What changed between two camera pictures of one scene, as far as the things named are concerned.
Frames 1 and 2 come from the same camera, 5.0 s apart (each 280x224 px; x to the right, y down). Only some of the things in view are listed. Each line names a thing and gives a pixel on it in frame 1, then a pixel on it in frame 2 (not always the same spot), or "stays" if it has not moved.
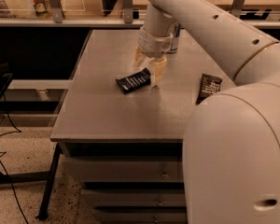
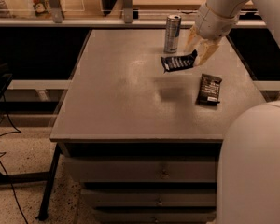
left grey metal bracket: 55,1 stays
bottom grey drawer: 143,215 stays
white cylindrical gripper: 153,43 to 214,22
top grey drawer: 127,168 stays
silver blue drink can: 175,37 stays
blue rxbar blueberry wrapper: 133,81 to 177,63
